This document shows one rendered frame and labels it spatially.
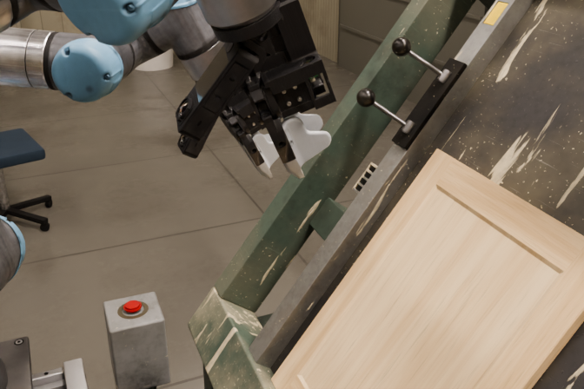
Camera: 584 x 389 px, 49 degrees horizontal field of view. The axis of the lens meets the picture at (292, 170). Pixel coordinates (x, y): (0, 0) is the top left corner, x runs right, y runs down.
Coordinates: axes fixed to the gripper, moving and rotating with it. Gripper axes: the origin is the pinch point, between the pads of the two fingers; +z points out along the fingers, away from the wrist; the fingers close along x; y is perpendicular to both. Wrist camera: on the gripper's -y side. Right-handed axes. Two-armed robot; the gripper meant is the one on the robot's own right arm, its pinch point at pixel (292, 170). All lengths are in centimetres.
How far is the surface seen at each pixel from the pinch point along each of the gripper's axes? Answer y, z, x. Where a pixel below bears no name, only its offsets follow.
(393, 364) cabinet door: 2.0, 48.9, 4.0
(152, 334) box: -44, 57, 39
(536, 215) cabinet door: 31.2, 32.2, 7.1
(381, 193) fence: 13, 41, 36
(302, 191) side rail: -1, 50, 56
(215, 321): -32, 65, 43
